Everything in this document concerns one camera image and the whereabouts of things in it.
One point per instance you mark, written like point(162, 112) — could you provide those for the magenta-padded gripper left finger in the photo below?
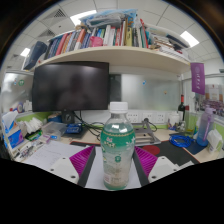
point(63, 168)

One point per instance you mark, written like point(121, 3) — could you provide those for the group photo poster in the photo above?
point(213, 101)

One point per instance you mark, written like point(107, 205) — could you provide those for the purple translucent water bottle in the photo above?
point(204, 128)

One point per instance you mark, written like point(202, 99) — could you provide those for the clear green-labelled drink bottle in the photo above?
point(117, 146)

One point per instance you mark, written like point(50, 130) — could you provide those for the white lidded jar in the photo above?
point(174, 120)

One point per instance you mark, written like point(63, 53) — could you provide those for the dark wine bottle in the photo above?
point(181, 108)

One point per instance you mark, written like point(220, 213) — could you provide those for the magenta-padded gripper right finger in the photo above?
point(165, 168)

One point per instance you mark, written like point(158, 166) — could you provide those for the crumpled white tissue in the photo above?
point(215, 141)

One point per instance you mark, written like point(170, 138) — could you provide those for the black computer monitor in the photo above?
point(70, 86)

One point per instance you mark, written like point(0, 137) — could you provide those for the wall shelf with books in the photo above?
point(110, 55)

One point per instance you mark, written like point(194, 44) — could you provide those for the black desk mat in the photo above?
point(171, 154)

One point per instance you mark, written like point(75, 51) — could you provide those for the small blue box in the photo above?
point(74, 128)

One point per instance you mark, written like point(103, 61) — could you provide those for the blue tissue box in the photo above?
point(13, 135)

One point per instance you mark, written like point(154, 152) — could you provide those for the purple hanging banner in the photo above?
point(198, 78)

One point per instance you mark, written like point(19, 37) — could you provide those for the grey metal laptop stand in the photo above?
point(146, 136)

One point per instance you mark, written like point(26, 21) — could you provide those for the blank white paper sheet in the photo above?
point(95, 176)

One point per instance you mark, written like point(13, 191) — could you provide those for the flat round red coaster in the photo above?
point(151, 150)

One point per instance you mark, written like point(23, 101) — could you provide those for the clear plastic container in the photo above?
point(53, 129)

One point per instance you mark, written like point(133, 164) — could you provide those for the white wall outlet row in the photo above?
point(146, 117)

